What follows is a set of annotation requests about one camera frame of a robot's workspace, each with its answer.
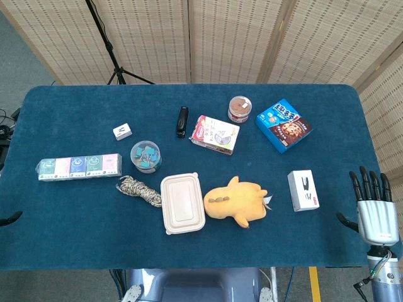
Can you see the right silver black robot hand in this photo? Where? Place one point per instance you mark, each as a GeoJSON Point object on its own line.
{"type": "Point", "coordinates": [378, 220]}

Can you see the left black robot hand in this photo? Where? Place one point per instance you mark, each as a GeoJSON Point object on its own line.
{"type": "Point", "coordinates": [12, 217]}

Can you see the yellow plush toy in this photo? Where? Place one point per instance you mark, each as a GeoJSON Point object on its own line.
{"type": "Point", "coordinates": [233, 204]}

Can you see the white stapler box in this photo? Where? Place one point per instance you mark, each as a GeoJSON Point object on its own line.
{"type": "Point", "coordinates": [303, 190]}

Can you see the blue felt table cover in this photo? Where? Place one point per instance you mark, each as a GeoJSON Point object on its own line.
{"type": "Point", "coordinates": [94, 226]}

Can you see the row of tissue packs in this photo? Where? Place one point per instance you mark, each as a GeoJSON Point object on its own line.
{"type": "Point", "coordinates": [78, 166]}

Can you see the yellow floor tape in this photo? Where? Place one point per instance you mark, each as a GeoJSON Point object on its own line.
{"type": "Point", "coordinates": [315, 283]}

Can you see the bamboo screen panel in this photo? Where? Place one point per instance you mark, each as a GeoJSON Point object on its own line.
{"type": "Point", "coordinates": [148, 41]}
{"type": "Point", "coordinates": [226, 41]}
{"type": "Point", "coordinates": [330, 41]}
{"type": "Point", "coordinates": [385, 110]}

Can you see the blue cookie box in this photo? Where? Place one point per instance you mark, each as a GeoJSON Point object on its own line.
{"type": "Point", "coordinates": [283, 126]}

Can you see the small white box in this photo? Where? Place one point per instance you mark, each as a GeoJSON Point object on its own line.
{"type": "Point", "coordinates": [122, 131]}

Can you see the clear jar of binder clips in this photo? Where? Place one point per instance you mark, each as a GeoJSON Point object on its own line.
{"type": "Point", "coordinates": [145, 156]}

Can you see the beige lidded food container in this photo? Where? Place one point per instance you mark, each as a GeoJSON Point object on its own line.
{"type": "Point", "coordinates": [182, 203]}

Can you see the round jar with brown lid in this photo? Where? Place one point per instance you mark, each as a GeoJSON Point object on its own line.
{"type": "Point", "coordinates": [240, 108]}

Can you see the white and red snack box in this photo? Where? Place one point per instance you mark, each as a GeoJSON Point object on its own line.
{"type": "Point", "coordinates": [214, 135]}

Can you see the blue-grey robot torso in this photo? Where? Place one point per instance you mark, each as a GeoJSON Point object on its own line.
{"type": "Point", "coordinates": [195, 286]}

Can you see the black stapler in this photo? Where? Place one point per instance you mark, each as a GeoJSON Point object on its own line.
{"type": "Point", "coordinates": [182, 122]}

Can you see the black tripod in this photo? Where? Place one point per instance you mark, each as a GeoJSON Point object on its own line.
{"type": "Point", "coordinates": [108, 47]}

